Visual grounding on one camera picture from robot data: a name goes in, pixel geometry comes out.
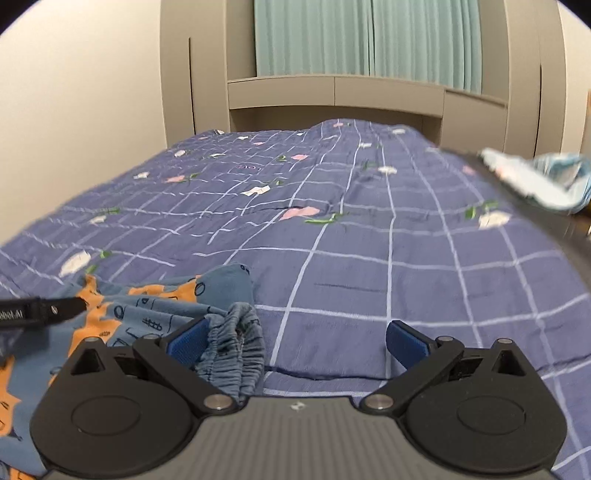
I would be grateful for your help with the light green curtain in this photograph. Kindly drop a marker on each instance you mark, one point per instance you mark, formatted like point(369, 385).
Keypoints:
point(346, 37)

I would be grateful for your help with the blue pants with orange cars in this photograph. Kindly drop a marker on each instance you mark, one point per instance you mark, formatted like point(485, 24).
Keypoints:
point(138, 314)

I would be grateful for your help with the beige built-in wardrobe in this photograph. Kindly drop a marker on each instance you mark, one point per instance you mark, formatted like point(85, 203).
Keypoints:
point(207, 92)

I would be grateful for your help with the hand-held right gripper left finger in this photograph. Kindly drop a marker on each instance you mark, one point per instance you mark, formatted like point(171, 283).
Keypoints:
point(187, 344)

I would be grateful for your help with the dark grey mattress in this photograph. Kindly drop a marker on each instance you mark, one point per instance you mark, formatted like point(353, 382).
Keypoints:
point(540, 221)

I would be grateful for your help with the light blue white towel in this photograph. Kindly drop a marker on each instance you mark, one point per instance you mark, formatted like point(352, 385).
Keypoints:
point(545, 180)

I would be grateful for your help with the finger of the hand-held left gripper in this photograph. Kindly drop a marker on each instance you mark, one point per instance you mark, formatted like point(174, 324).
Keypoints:
point(60, 310)

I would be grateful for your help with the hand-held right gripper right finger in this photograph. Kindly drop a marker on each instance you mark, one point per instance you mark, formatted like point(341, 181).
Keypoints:
point(406, 344)

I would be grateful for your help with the purple checked floral blanket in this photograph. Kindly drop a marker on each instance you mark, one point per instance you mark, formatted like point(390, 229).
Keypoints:
point(369, 240)

